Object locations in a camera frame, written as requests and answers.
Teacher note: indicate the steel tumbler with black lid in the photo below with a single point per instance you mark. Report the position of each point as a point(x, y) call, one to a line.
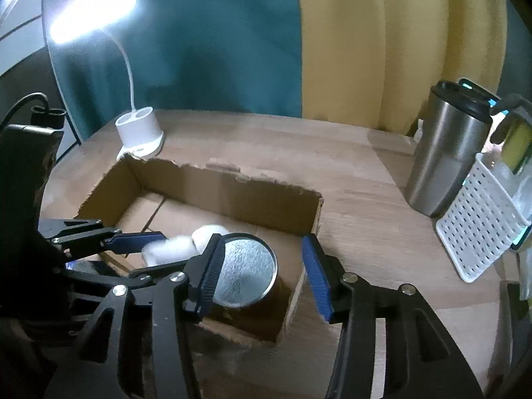
point(447, 149)

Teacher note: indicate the white desk lamp base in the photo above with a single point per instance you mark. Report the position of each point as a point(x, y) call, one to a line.
point(139, 129)

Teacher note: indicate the yellow curtain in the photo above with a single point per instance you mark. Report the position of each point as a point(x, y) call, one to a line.
point(395, 41)

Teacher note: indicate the brown cardboard box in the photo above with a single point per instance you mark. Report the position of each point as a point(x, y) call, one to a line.
point(266, 212)

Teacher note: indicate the yellow sponge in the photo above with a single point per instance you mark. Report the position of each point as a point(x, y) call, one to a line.
point(517, 143)

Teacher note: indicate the white perforated plastic basket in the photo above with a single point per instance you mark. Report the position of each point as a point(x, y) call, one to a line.
point(478, 224)

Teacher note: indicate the teal curtain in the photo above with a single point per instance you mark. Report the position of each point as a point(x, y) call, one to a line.
point(208, 41)

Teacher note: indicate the metal tin can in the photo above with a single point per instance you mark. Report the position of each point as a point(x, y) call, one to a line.
point(245, 270)

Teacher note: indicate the white fluffy cloth ball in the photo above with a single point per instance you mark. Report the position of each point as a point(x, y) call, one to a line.
point(183, 247)

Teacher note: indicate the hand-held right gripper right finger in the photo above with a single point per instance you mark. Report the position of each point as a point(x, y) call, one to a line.
point(316, 278)

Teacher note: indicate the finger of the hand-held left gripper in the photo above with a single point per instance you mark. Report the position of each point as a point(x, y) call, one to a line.
point(133, 242)
point(166, 268)

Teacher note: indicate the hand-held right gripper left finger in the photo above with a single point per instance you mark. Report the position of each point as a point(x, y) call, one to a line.
point(209, 276)

